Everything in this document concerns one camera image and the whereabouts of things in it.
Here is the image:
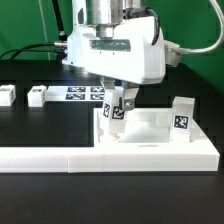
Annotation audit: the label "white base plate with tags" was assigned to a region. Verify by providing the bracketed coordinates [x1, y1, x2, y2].
[47, 86, 104, 102]

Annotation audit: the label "white square tabletop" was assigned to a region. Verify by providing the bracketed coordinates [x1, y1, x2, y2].
[94, 108, 205, 145]

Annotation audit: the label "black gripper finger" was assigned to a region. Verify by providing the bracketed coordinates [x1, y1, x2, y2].
[122, 81, 138, 111]
[101, 77, 115, 94]

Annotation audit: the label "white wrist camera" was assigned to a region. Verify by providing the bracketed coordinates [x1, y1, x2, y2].
[164, 40, 181, 67]

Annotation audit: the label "black cables at base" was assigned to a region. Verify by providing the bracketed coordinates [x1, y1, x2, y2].
[0, 0, 68, 62]

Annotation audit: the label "white L-shaped obstacle wall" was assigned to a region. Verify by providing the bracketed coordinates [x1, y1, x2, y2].
[0, 134, 220, 173]

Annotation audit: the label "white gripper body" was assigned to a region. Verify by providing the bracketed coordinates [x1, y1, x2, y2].
[81, 16, 166, 84]

